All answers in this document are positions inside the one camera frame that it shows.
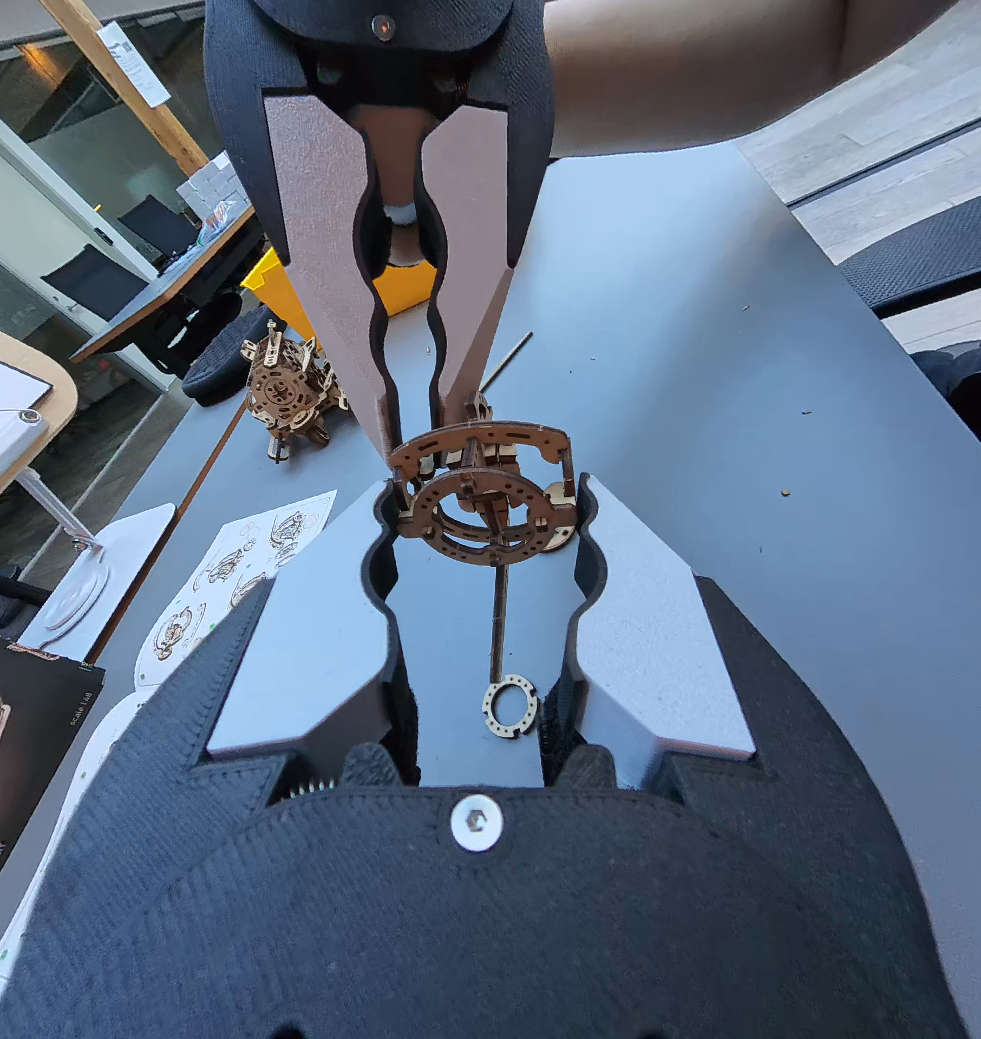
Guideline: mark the white document stand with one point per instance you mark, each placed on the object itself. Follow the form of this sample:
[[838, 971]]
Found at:
[[133, 544]]

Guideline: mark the wooden post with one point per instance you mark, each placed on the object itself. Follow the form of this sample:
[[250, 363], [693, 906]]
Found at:
[[133, 89]]

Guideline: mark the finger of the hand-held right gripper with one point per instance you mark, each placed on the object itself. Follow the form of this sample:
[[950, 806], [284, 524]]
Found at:
[[474, 243], [320, 227]]

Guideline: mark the black model kit box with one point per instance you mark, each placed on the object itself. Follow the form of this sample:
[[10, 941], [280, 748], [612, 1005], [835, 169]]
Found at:
[[27, 771]]

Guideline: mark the wooden submarine model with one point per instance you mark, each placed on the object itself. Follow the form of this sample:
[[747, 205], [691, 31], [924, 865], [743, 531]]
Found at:
[[283, 398]]

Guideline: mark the paper notice on post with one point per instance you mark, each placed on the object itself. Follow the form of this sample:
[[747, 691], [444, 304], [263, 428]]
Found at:
[[133, 63]]

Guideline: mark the black office chair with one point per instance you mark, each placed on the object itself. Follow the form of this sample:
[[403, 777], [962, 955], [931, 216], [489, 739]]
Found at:
[[159, 223], [92, 282]]

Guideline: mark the black mesh chair armrest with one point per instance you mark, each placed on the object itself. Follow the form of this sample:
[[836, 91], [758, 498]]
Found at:
[[214, 381]]

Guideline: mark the person's right forearm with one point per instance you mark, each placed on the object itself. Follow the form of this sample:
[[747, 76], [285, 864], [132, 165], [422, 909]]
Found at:
[[702, 73]]

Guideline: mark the dark desk with wood edge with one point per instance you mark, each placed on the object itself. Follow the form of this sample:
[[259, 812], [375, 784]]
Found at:
[[174, 276]]

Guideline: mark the stack of yellow plastic bins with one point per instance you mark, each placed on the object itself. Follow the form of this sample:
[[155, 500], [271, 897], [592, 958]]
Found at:
[[263, 280]]

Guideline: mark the thin wooden stick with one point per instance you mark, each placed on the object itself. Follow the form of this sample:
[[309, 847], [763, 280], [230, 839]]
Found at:
[[507, 360]]

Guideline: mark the stack of white boxes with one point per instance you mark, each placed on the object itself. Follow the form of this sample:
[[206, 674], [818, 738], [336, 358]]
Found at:
[[214, 185]]

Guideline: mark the white instruction booklet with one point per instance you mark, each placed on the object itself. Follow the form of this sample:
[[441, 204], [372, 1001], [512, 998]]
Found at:
[[239, 560]]

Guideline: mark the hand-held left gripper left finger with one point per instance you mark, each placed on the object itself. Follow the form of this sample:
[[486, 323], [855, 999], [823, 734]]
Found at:
[[312, 649]]

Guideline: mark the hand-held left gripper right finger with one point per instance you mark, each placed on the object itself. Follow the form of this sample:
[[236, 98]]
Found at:
[[661, 649]]

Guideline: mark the person's black chair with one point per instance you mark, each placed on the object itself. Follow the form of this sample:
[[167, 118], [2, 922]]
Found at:
[[929, 252]]

